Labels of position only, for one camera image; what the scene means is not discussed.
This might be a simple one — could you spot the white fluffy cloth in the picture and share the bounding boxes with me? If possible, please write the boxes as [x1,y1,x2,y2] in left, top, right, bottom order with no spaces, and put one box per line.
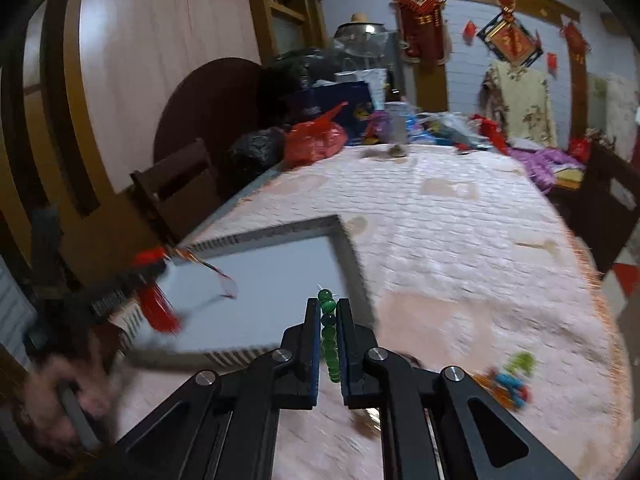
[597,72,637,147]

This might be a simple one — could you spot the blue printed bag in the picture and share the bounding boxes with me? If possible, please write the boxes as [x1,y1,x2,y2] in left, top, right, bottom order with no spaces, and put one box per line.
[290,80,375,142]

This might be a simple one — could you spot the red diamond wall decoration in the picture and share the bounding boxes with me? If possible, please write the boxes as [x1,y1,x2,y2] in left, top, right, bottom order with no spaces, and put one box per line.
[477,0,543,68]

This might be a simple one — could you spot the floral beige cloth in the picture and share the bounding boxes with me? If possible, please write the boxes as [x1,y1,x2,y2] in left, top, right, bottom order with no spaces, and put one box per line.
[481,60,558,148]

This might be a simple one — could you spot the lime green bead bracelet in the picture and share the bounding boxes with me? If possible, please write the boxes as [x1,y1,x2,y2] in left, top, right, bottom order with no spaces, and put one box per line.
[505,352,536,376]

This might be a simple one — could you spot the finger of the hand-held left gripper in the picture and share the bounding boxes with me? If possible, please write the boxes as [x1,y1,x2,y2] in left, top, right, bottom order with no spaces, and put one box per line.
[90,259,171,317]

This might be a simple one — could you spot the clear glass container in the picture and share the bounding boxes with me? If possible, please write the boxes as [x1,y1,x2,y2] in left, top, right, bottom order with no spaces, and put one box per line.
[332,12,391,68]

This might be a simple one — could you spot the red tassel pendant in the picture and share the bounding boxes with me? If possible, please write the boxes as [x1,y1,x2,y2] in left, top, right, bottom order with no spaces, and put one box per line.
[132,246,240,335]

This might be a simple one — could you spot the clear plastic jar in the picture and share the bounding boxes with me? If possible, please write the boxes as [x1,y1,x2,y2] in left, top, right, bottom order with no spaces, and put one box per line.
[384,101,410,147]

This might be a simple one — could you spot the brown wooden chair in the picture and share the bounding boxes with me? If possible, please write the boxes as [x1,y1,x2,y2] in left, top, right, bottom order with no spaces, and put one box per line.
[129,137,221,247]

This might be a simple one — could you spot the red folded cloth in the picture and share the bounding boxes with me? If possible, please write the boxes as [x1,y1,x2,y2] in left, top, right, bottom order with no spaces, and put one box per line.
[470,115,512,157]

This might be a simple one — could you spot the dark green bead bracelet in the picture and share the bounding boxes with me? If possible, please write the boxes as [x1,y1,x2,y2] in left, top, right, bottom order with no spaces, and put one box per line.
[316,286,344,386]

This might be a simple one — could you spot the purple cloth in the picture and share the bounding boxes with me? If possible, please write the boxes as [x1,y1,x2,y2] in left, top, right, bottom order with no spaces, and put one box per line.
[510,147,586,192]

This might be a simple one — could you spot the dark wooden chair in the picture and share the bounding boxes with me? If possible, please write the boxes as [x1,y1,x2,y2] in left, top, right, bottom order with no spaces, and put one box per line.
[550,140,640,273]

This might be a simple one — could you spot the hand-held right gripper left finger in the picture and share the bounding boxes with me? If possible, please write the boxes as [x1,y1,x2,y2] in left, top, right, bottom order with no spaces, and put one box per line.
[107,297,321,480]

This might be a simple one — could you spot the black plastic bag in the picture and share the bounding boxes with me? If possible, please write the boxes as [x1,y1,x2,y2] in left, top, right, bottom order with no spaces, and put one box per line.
[227,127,288,182]

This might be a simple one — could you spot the striped jewelry box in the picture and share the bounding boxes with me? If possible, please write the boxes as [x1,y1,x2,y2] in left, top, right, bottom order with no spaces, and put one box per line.
[115,214,377,374]

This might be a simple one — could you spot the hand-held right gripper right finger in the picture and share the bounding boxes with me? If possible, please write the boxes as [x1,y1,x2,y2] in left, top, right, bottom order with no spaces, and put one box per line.
[336,297,576,480]

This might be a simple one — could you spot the red plastic bag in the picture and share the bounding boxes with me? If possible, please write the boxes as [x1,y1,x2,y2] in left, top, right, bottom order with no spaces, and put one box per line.
[284,101,349,167]

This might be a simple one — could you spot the red knot wall decoration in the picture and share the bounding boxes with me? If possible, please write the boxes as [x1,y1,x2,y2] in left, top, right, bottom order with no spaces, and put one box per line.
[392,0,448,66]

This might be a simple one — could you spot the pile of plastic packets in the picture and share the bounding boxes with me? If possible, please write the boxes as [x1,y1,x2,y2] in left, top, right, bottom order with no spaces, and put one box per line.
[410,110,483,153]

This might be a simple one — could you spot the round brown tabletop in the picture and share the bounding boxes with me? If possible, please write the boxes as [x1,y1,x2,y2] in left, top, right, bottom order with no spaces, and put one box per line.
[152,57,267,167]

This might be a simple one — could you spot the person's left hand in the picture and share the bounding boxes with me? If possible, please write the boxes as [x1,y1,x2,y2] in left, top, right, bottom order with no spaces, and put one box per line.
[22,340,131,443]

